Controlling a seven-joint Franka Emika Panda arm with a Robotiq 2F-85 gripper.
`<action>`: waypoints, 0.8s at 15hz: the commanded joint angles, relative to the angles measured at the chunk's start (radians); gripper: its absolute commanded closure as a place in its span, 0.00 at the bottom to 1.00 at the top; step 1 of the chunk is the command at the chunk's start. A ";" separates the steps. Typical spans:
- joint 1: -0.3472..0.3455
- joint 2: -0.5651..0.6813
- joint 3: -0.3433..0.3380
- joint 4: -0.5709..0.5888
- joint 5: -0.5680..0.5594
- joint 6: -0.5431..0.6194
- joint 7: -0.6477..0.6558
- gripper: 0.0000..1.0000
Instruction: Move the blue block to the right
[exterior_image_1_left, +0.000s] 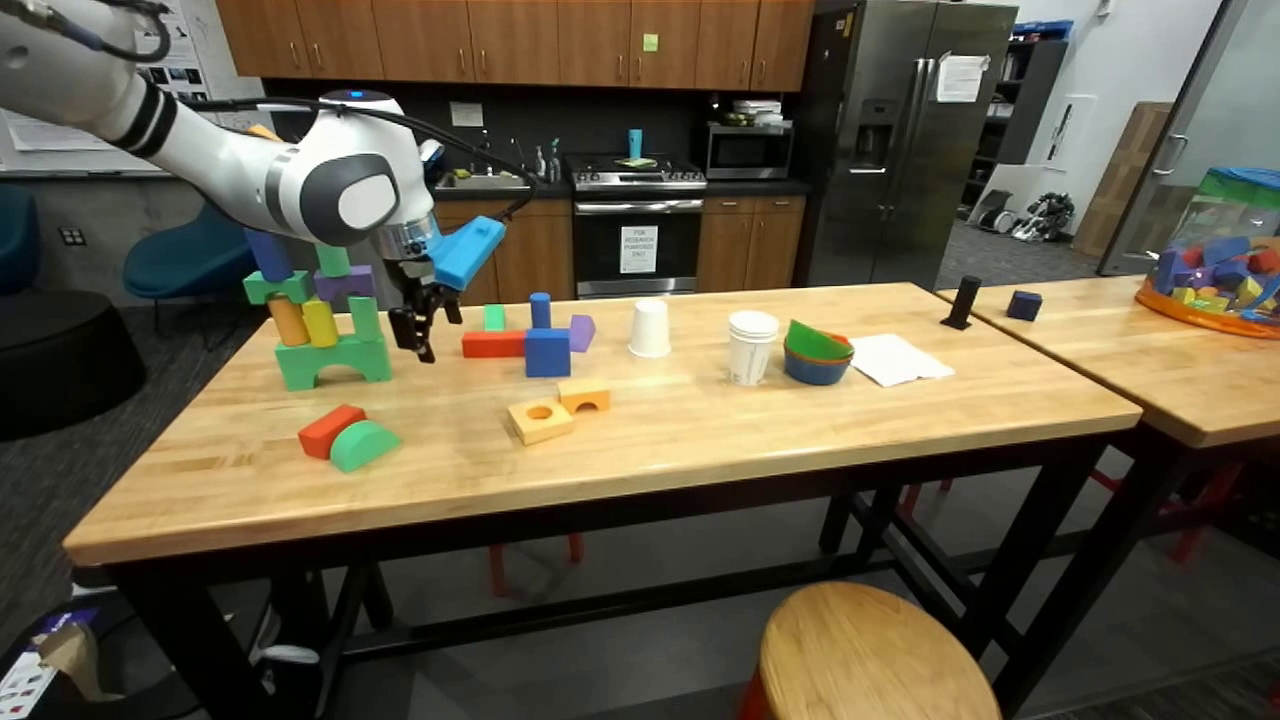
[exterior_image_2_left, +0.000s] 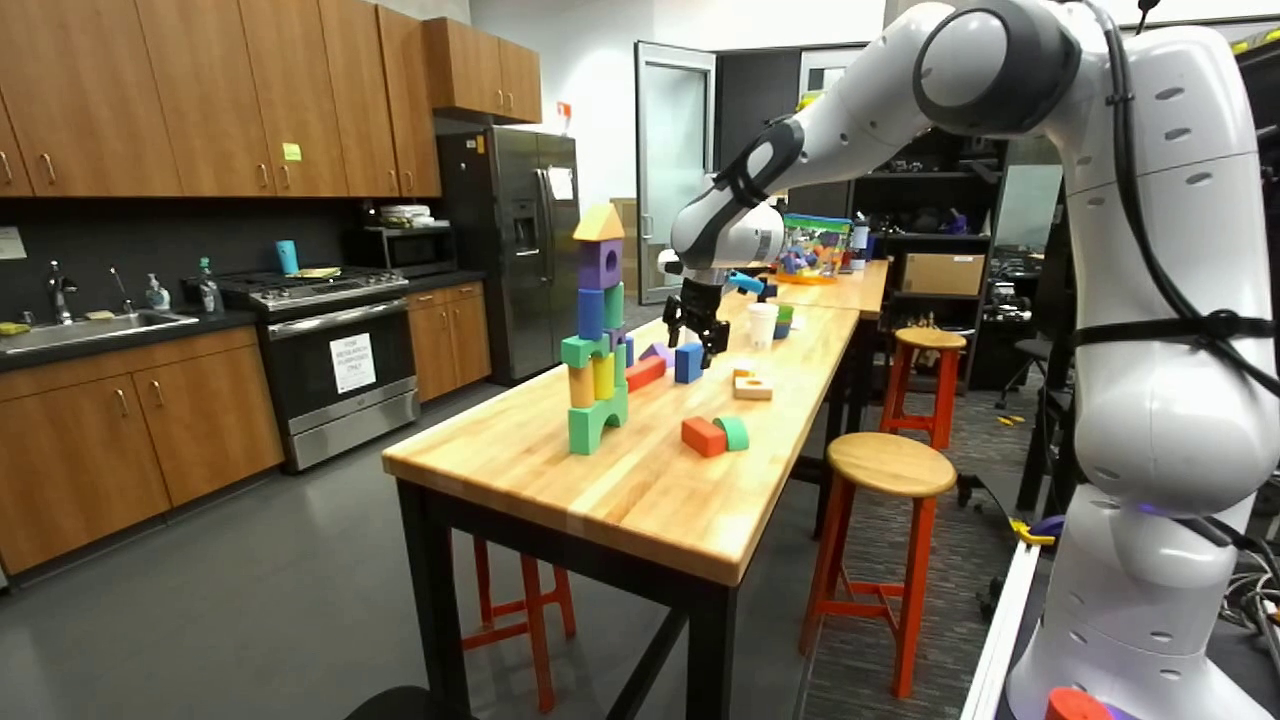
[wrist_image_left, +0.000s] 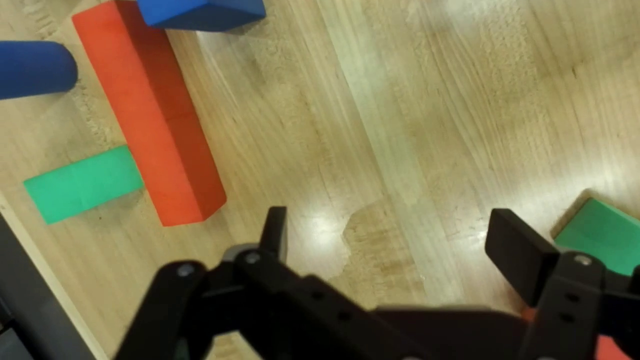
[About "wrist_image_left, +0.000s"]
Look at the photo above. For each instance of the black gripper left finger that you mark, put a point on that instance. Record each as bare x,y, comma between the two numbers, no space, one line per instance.
220,312

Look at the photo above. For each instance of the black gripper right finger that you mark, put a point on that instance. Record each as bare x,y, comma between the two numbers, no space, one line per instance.
572,300

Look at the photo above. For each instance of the blue foam cube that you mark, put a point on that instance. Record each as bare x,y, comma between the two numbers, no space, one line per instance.
200,12

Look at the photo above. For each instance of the flat green foam block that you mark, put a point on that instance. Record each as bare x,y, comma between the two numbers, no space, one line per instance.
82,182

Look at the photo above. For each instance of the long red foam block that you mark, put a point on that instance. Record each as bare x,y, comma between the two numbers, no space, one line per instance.
161,126

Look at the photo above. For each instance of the green foam cylinder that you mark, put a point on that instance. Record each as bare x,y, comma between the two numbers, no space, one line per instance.
602,233

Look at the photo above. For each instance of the wooden table with black legs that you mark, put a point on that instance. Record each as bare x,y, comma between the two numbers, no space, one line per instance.
412,133

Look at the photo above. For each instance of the blue foam cylinder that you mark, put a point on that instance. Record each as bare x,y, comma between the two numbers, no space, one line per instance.
33,69

